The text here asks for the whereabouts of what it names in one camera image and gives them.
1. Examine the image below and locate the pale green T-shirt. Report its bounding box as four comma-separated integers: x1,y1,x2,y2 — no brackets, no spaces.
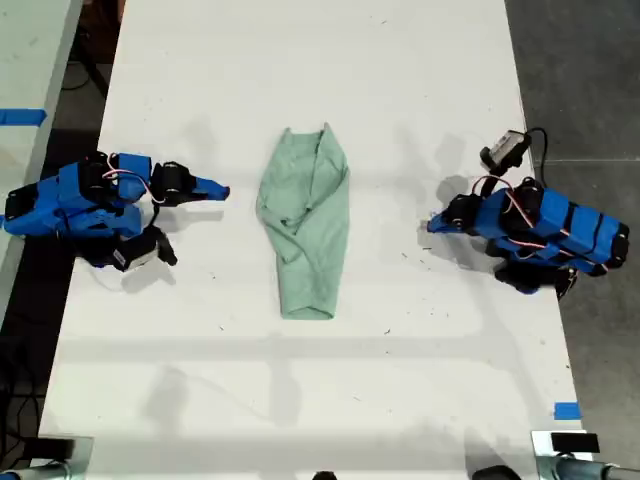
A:
255,121,352,322

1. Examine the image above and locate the long blue tape strip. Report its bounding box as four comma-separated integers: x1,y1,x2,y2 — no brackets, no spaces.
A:
0,108,49,127

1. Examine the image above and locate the white side table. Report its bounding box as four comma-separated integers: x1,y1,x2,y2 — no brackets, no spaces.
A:
0,0,85,321

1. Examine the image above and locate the short blue tape strip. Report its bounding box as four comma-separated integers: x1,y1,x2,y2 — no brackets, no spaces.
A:
553,401,583,422

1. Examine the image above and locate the white plate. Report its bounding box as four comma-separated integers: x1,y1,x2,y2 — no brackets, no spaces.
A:
530,428,596,462

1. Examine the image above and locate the small black box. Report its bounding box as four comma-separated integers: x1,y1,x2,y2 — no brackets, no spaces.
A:
550,432,601,455
35,437,76,459

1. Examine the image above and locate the large black round object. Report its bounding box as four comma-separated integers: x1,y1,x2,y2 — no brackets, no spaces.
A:
471,464,517,480

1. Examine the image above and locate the black camera stalk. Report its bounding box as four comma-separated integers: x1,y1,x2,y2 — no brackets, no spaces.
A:
491,162,517,190
143,200,162,234

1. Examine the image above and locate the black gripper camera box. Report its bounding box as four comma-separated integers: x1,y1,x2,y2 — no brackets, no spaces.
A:
112,225,179,274
478,128,532,176

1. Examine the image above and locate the black camera cable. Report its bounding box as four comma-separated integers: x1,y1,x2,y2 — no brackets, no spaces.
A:
523,126,550,187

